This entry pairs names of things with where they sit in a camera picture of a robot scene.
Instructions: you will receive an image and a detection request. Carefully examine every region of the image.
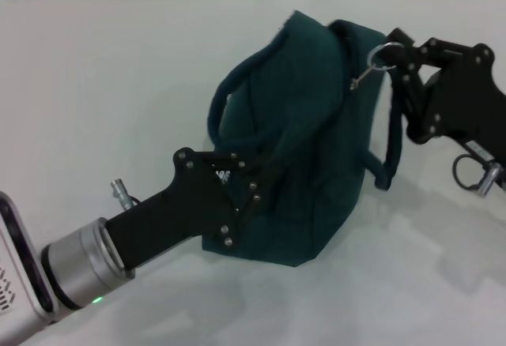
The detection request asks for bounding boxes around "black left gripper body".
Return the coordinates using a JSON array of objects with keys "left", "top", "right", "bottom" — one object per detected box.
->
[{"left": 104, "top": 166, "right": 239, "bottom": 273}]

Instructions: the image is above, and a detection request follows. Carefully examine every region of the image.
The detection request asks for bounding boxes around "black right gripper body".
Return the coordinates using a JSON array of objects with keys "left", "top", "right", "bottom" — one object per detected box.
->
[{"left": 421, "top": 54, "right": 506, "bottom": 154}]

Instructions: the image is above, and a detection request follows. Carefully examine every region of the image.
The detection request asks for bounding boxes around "zipper pull with clear ring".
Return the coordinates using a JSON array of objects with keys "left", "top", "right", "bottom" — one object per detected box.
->
[{"left": 349, "top": 41, "right": 401, "bottom": 91}]

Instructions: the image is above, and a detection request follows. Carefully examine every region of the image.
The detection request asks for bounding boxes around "dark teal insulated bag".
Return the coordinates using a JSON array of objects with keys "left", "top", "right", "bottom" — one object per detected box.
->
[{"left": 207, "top": 9, "right": 405, "bottom": 268}]

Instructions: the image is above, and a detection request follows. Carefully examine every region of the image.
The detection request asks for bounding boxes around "left wrist cable with plug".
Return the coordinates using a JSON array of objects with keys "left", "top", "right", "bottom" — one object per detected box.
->
[{"left": 109, "top": 179, "right": 140, "bottom": 208}]

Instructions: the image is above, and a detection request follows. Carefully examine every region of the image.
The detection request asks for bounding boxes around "wrist cable with plug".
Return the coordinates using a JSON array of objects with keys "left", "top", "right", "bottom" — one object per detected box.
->
[
  {"left": 109, "top": 179, "right": 140, "bottom": 208},
  {"left": 452, "top": 152, "right": 506, "bottom": 197}
]

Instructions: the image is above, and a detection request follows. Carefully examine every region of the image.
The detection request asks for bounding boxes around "right wrist cable with plug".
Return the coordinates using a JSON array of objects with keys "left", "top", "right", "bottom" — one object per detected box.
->
[{"left": 452, "top": 152, "right": 506, "bottom": 197}]

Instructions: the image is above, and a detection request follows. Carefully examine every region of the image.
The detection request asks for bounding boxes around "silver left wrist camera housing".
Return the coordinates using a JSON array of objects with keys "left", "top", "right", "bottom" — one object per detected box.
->
[{"left": 0, "top": 190, "right": 59, "bottom": 346}]

